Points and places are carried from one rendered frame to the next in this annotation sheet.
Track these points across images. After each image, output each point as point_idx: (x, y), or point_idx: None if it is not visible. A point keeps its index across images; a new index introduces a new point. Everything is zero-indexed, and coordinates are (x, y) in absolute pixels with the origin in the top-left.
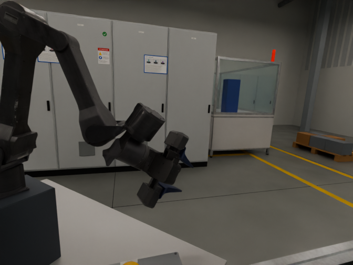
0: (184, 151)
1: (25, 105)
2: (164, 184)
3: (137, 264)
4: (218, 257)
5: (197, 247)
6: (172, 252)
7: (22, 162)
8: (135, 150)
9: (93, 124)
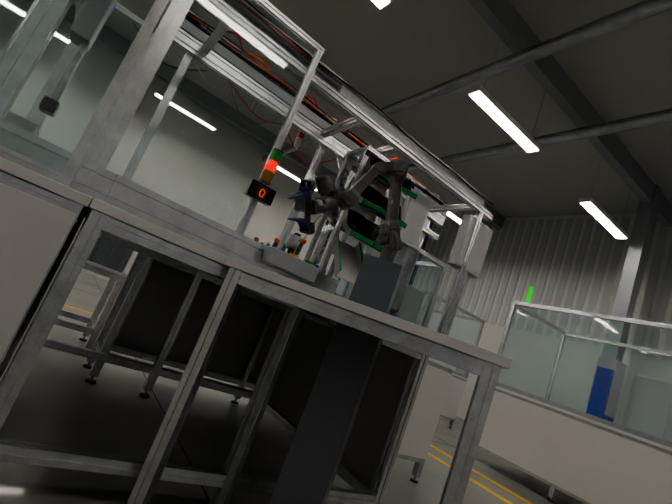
0: (298, 189)
1: (389, 208)
2: (300, 218)
3: (292, 253)
4: (233, 258)
5: (250, 264)
6: (276, 248)
7: (388, 245)
8: None
9: None
